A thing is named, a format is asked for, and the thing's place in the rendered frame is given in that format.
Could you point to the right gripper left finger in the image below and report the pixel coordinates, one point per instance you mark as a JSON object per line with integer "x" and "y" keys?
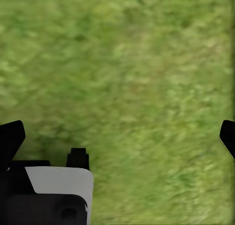
{"x": 12, "y": 135}

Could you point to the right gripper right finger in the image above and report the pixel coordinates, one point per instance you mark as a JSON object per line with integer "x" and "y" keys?
{"x": 227, "y": 135}

